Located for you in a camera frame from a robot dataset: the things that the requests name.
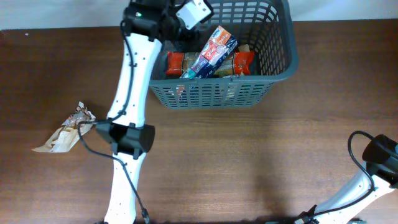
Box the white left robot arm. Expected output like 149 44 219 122
96 0 213 223

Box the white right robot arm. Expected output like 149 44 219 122
294 131 397 224

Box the beige clear snack bag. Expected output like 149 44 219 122
238 44 250 52

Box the brown snack bag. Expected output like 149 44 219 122
32 102 96 153

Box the grey plastic lattice basket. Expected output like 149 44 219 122
148 0 298 109

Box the red brown biscuit packet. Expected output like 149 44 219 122
166 52 254 78

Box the blue Kleenex tissue multipack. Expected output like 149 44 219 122
180 26 238 79

